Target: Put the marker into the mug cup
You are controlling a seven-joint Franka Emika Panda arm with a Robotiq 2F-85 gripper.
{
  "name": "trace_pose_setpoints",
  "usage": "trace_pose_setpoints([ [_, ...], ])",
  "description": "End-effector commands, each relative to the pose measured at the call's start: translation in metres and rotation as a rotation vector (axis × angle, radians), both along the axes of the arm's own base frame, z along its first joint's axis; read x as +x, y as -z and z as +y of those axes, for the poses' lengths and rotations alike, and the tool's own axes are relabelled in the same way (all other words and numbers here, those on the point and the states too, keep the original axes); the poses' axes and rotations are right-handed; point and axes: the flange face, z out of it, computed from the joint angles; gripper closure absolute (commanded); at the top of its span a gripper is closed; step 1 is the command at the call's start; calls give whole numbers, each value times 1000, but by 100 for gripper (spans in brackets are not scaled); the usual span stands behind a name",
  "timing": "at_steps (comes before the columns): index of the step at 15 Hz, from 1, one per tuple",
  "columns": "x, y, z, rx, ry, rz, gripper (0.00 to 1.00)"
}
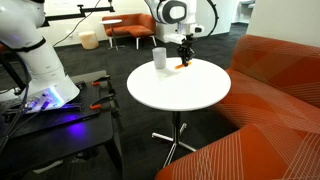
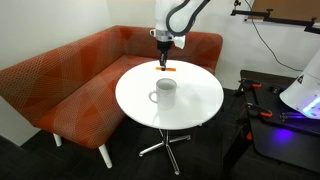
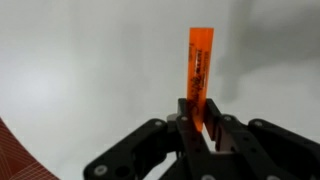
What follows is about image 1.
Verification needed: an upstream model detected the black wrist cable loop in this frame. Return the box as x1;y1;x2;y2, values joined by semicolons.
199;0;220;38

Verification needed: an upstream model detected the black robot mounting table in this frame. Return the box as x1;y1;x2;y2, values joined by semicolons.
0;69;126;180

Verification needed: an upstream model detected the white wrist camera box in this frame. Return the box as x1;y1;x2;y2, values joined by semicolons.
163;32;188;45

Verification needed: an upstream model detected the small white round table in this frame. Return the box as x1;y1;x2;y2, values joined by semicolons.
98;18;126;51

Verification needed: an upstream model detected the beige round stool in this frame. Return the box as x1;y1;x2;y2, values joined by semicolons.
78;30;100;51

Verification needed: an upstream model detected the black orange-handled clamp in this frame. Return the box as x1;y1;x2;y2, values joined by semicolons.
91;75;116;96
89;93;122;122

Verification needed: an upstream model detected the orange marker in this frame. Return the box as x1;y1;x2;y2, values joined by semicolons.
174;61;193;71

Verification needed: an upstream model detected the small orange lounge sofa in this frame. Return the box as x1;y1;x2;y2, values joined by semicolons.
101;13;158;50

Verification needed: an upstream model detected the large orange patterned sofa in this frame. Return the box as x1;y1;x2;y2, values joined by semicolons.
154;34;320;180

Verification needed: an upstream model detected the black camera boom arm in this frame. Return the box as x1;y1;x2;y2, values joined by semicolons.
38;0;116;28

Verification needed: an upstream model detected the chrome table pedestal base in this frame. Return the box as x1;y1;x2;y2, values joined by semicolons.
151;110;198;168

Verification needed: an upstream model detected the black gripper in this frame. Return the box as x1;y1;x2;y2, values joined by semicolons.
176;33;196;67

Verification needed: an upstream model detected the white mug cup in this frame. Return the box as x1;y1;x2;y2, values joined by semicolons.
152;46;167;70

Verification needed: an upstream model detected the thin black hanging cable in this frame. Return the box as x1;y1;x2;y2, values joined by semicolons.
53;0;102;48

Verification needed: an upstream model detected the black robot base cable bundle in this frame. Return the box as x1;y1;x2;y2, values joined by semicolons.
0;54;34;153

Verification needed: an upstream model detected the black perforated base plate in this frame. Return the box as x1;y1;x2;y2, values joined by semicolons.
0;79;112;138

